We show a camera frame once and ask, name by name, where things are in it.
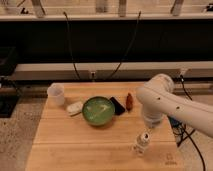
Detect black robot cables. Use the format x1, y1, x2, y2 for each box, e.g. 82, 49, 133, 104
171, 74, 208, 171

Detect white wall outlet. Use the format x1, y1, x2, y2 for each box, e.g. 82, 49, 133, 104
89, 70, 96, 81

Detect translucent plastic cup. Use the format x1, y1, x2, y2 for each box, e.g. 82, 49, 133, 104
47, 84, 65, 106

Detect red-brown toy figure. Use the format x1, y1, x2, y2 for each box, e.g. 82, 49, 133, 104
126, 93, 133, 111

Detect left black hanging cable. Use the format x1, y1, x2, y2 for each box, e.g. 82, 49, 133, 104
62, 11, 82, 81

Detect black smartphone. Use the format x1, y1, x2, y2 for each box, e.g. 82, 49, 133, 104
110, 97, 125, 115

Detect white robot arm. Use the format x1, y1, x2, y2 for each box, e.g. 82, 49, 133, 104
136, 74, 213, 138

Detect right black hanging cable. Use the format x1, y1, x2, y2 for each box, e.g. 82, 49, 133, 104
107, 10, 142, 81

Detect black hanging cable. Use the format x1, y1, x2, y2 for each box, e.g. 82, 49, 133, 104
62, 11, 82, 81
107, 10, 142, 81

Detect small clear bottle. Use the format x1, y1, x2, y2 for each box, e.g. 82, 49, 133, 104
133, 132, 150, 156

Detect green bowl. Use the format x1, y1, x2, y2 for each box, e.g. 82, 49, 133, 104
82, 96, 115, 126

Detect black box at left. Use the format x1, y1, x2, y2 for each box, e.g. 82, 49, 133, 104
0, 46, 19, 118

